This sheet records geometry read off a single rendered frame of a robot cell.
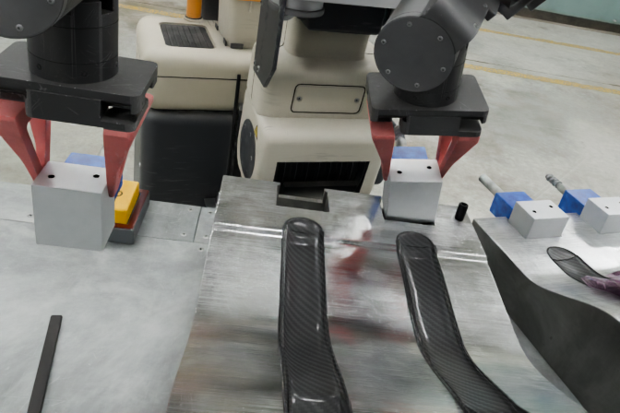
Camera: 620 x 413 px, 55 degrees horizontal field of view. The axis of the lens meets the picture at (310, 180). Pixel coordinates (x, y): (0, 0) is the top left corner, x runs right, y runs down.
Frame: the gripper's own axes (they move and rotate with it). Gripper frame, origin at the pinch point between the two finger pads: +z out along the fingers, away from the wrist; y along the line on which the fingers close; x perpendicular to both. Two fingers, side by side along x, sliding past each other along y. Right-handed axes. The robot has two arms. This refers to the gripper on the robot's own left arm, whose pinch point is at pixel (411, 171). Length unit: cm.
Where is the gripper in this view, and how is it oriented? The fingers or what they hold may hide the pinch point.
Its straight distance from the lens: 59.8
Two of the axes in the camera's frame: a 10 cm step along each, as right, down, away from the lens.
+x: 0.0, -6.3, 7.8
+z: -0.3, 7.8, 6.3
